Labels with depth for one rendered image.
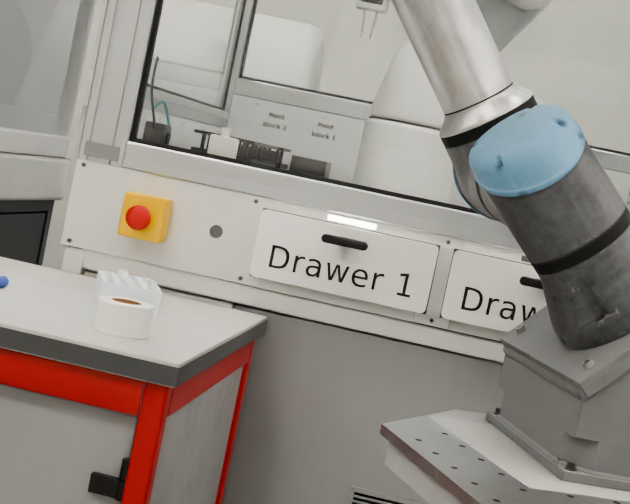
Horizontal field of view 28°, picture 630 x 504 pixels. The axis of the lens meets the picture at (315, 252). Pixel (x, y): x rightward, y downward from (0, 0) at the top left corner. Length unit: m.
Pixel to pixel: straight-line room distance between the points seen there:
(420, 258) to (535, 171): 0.74
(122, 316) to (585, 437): 0.59
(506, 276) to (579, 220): 0.71
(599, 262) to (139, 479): 0.59
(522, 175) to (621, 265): 0.14
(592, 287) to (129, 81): 1.03
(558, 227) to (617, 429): 0.21
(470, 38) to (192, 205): 0.78
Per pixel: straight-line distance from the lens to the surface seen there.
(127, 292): 1.77
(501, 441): 1.41
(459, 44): 1.41
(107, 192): 2.10
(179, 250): 2.07
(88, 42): 3.08
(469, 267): 1.99
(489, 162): 1.29
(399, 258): 1.99
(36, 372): 1.53
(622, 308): 1.31
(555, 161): 1.28
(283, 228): 2.01
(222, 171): 2.05
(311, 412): 2.07
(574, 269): 1.31
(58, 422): 1.55
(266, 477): 2.10
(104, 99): 2.11
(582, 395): 1.28
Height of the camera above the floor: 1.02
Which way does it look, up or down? 4 degrees down
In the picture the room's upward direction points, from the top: 12 degrees clockwise
